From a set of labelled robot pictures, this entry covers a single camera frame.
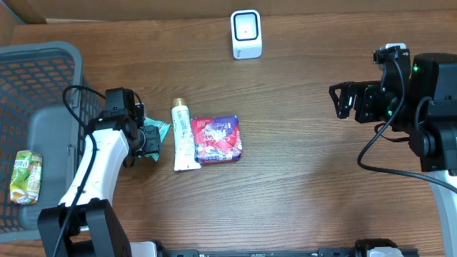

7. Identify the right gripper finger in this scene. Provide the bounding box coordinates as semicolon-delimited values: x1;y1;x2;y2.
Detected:
336;91;357;119
329;81;380;99

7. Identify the teal wet wipes pack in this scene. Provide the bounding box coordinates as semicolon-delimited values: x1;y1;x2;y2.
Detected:
143;118;171;161

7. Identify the white tube gold cap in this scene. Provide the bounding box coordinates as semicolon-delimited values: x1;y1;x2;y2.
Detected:
171;98;201;171

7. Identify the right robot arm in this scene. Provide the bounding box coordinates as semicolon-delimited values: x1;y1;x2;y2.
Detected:
328;44;456;256

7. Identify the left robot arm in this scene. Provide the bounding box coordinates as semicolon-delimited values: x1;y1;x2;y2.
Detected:
38;109;159;256

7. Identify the white barcode scanner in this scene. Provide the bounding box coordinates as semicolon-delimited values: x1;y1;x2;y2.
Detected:
230;9;263;60

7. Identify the grey plastic mesh basket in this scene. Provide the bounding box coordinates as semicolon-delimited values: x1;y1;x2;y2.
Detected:
1;41;86;243

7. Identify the green yellow snack pouch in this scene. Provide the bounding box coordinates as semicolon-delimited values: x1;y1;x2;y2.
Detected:
10;150;43;205

